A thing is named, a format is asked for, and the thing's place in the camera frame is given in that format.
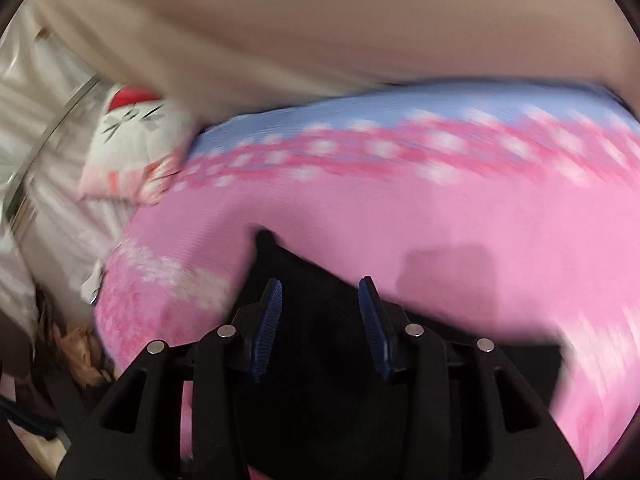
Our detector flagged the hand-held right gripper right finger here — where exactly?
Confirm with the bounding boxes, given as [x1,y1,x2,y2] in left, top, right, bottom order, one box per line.
[358,276,586,480]

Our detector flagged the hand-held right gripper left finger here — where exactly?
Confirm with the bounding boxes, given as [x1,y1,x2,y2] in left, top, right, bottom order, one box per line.
[55,278,284,480]

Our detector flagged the black pants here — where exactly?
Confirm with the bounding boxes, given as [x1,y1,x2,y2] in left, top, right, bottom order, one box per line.
[235,229,565,480]

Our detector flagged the pink floral blanket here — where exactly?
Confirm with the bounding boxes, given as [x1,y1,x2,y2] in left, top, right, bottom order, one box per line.
[92,81,640,480]

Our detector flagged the brown fuzzy object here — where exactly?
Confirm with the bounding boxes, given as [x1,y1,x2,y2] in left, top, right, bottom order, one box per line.
[50,324,117,387]

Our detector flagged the white cat print pillow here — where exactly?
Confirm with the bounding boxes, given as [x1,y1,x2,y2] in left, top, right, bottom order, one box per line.
[80,85,200,207]

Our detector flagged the white curtain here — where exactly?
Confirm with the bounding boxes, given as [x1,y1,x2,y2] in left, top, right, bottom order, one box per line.
[0,7,133,333]

